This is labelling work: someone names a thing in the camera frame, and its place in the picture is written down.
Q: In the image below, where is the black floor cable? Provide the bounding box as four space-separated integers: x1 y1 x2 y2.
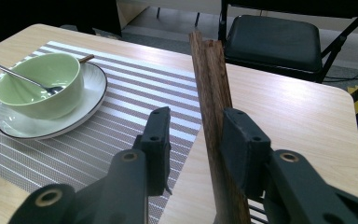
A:
323 64 358 82

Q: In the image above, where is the green ceramic bowl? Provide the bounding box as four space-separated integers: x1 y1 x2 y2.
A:
0 52 85 120

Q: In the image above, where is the white plate dark rim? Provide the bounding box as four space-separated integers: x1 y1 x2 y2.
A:
0 60 108 140

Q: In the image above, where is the metal spoon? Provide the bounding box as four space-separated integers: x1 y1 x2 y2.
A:
0 55 64 96

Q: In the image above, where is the brown white striped placemat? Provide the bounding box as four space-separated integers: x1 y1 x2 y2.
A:
0 40 203 224

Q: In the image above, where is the brown wooden chopstick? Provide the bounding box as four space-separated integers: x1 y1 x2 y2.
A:
202 39 252 224
188 30 231 224
0 53 96 105

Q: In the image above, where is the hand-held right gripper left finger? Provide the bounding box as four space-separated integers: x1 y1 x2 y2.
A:
133 106 172 197

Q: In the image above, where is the beige panel with black feet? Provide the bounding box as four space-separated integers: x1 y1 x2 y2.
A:
116 0 223 29

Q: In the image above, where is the black folding chair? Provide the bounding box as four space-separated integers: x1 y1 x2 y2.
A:
218 0 358 83

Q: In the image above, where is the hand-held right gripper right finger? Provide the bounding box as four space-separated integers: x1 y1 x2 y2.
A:
220 107 273 199

